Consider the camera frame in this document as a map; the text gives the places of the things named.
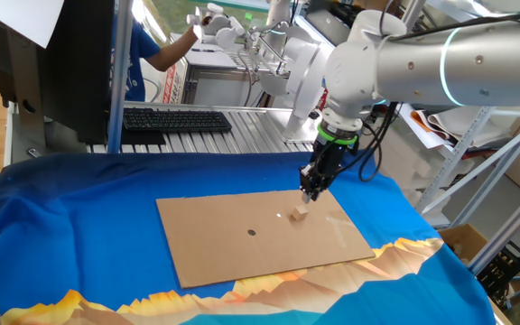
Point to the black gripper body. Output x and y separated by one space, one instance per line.
327 160

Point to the black keyboard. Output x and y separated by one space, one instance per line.
174 121

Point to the loose paper sheets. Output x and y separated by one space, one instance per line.
449 126

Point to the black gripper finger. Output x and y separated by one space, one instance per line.
306 194
315 194

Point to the black plastic crate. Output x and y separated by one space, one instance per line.
499 271

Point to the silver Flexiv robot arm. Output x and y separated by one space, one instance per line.
422 67

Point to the white metal shelf rack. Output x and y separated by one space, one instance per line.
456 158

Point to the brown cardboard sheet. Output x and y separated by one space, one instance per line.
242 253

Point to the blue mountain print cloth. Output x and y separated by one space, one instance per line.
61 225

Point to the small wooden block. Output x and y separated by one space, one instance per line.
300 213

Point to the red white printed board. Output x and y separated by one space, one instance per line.
173 86

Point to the clear tape strip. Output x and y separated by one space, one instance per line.
339 228

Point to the brown cardboard box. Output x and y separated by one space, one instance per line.
463 234

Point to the white haptic device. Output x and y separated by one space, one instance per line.
305 77

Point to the black computer monitor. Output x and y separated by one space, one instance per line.
75 67

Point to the white foam block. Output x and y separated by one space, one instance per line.
404 162

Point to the white paper sheet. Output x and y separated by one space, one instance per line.
25 18

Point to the bare person hand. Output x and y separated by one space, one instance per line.
197 32

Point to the bare person forearm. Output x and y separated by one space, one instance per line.
169 52

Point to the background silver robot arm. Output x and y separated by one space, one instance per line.
279 15

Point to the black mouse pad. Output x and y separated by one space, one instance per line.
142 136

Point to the grey metal cabinet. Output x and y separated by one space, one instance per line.
215 88

